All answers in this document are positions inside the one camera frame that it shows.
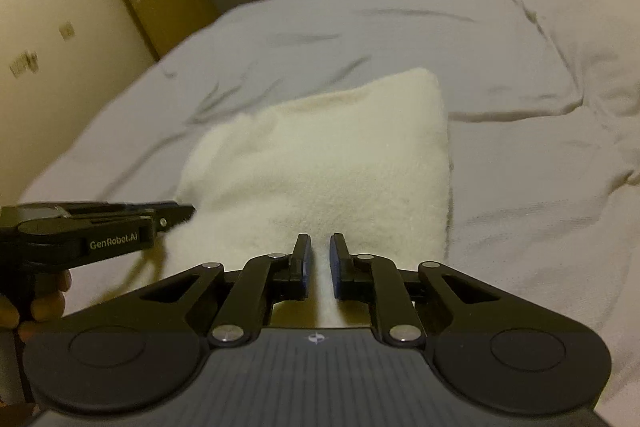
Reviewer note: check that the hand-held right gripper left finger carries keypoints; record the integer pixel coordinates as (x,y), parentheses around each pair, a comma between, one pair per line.
(305,269)

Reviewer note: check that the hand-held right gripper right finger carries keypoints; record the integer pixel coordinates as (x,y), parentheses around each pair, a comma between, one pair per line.
(337,269)

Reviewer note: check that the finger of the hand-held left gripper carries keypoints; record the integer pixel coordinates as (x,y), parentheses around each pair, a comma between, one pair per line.
(165,213)

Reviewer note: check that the person's left hand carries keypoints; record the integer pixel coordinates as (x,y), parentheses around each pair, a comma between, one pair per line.
(50,302)

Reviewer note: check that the cream sweater with blue stripes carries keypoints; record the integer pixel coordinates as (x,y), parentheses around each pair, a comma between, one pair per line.
(325,157)

